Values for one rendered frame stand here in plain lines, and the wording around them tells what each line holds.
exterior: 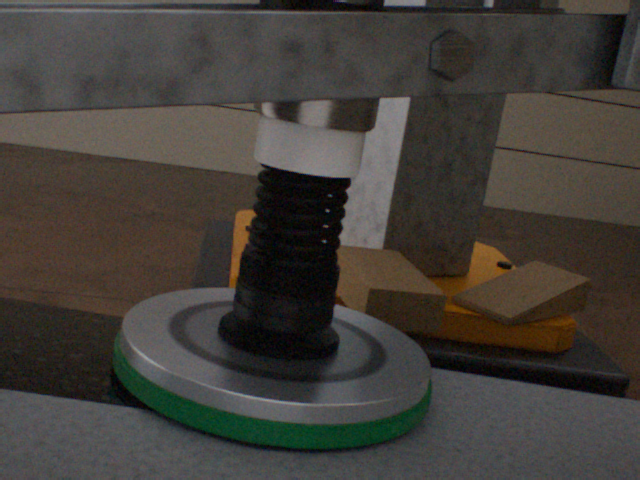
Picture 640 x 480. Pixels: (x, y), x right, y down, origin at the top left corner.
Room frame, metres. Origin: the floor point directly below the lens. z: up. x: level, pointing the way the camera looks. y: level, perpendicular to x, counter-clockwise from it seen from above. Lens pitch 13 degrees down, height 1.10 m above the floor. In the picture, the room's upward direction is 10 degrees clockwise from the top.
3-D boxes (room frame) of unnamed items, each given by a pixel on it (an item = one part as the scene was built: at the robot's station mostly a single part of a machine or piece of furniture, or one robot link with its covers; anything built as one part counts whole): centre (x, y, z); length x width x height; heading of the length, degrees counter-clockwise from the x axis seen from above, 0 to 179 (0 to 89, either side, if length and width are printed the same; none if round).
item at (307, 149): (0.56, 0.02, 1.04); 0.07 x 0.07 x 0.04
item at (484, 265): (1.34, -0.11, 0.76); 0.49 x 0.49 x 0.05; 6
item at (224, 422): (0.56, 0.02, 0.89); 0.22 x 0.22 x 0.04
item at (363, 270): (1.08, -0.09, 0.81); 0.20 x 0.10 x 0.05; 14
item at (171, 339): (0.56, 0.02, 0.89); 0.21 x 0.21 x 0.01
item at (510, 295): (1.19, -0.30, 0.80); 0.20 x 0.10 x 0.05; 136
